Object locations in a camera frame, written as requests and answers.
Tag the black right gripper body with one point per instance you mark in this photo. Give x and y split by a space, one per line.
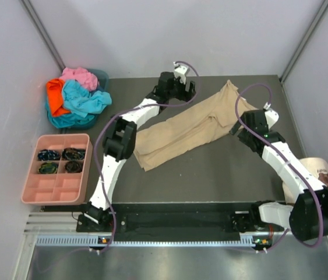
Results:
244 136

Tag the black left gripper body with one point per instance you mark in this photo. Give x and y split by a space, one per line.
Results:
177 90

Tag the beige t shirt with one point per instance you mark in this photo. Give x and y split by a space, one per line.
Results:
200 124

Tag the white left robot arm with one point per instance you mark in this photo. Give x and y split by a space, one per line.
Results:
119 135

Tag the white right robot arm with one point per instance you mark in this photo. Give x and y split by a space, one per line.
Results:
307 215

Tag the teal plastic basket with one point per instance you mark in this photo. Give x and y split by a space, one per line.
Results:
76 98

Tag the cream fabric storage bag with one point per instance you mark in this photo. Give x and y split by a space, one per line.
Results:
318 167

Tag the pink t shirt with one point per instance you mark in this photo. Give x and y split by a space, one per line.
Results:
86 79

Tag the cyan t shirt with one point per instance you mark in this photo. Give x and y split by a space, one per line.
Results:
85 106

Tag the orange t shirt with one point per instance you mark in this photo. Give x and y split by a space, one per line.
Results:
55 100

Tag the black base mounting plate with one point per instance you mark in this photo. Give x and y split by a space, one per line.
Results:
171 223

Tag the dark patterned rolled item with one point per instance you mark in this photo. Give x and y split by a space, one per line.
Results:
73 166
73 154
48 155
48 168

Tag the pink compartment tray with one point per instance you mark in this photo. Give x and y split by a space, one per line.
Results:
59 170

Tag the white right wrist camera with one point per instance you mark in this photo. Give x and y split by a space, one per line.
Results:
271 115

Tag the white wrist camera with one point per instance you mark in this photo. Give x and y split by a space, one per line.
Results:
271 115
180 72

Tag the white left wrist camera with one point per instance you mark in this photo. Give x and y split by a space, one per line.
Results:
180 72

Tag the aluminium frame post right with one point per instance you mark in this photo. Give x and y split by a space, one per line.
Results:
305 39

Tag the aluminium frame post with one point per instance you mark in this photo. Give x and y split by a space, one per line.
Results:
305 39
42 31

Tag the aluminium frame post left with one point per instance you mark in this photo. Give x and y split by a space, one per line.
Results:
42 31

